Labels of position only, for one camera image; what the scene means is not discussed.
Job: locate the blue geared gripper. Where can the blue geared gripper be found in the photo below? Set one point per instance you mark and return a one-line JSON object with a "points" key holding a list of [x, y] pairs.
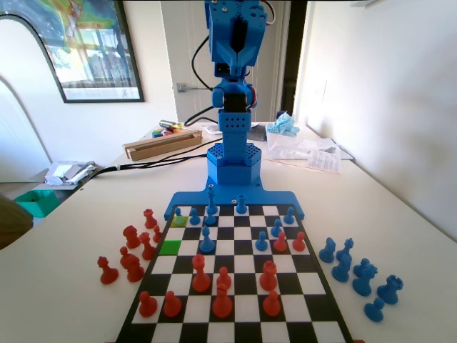
{"points": [[237, 57]]}

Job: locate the silver tube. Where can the silver tube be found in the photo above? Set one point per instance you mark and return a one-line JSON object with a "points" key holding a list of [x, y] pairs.
{"points": [[169, 124]]}

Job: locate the blue chess queen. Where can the blue chess queen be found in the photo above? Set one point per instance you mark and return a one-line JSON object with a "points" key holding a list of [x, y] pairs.
{"points": [[347, 247]]}

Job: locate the white arched furniture panel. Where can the white arched furniture panel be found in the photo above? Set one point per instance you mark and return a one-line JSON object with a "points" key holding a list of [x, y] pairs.
{"points": [[18, 53]]}

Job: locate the red chess rook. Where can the red chess rook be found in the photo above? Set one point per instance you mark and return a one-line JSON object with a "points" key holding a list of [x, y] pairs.
{"points": [[150, 219], [268, 277]]}

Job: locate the black framed wall poster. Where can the black framed wall poster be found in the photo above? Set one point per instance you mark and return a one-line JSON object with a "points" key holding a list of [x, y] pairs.
{"points": [[100, 53]]}

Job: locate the blue chess knight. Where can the blue chess knight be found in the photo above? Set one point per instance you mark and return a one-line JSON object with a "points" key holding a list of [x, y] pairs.
{"points": [[361, 267], [363, 284], [327, 251]]}

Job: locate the printed paper sheet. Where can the printed paper sheet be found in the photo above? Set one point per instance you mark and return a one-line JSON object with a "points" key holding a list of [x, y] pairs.
{"points": [[325, 160]]}

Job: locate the blue chess rook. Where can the blue chess rook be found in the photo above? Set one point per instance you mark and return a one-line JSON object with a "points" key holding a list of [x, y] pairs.
{"points": [[390, 291], [241, 206]]}

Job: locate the coloured marker set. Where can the coloured marker set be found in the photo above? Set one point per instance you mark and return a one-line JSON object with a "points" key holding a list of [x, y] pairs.
{"points": [[168, 133]]}

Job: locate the red chess pawn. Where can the red chess pawn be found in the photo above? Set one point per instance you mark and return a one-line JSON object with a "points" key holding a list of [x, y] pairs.
{"points": [[172, 306], [280, 243], [147, 306], [224, 277], [157, 236], [124, 255], [107, 273], [299, 243], [272, 305]]}

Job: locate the green plastic bin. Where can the green plastic bin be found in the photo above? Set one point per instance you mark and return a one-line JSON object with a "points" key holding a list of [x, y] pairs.
{"points": [[35, 203]]}

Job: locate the white door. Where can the white door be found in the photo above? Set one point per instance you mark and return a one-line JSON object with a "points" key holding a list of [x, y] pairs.
{"points": [[178, 43]]}

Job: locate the black and white chessboard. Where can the black and white chessboard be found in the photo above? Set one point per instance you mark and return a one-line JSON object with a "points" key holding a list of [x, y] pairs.
{"points": [[246, 264]]}

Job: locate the dark grey pad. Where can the dark grey pad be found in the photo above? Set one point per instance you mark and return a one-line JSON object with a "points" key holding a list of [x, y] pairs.
{"points": [[257, 133]]}

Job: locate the blue crumpled cloth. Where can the blue crumpled cloth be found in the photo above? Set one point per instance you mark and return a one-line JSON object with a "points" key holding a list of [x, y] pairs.
{"points": [[283, 126]]}

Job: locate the brown blurred figure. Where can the brown blurred figure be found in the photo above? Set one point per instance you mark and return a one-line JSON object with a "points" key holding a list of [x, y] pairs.
{"points": [[14, 221]]}

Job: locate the red plastic stand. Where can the red plastic stand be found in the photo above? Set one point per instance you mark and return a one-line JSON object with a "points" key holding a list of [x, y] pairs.
{"points": [[357, 341]]}

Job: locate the long cardboard box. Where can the long cardboard box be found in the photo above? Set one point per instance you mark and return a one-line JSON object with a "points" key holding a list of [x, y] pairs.
{"points": [[160, 146]]}

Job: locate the blue pieces on board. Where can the blue pieces on board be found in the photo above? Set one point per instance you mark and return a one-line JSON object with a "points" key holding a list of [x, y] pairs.
{"points": [[271, 198]]}

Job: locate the pile of papers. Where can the pile of papers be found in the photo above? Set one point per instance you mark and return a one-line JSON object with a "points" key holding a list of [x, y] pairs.
{"points": [[68, 173]]}

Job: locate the white plastic bag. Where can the white plastic bag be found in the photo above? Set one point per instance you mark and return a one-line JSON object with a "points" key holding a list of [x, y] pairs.
{"points": [[289, 146]]}

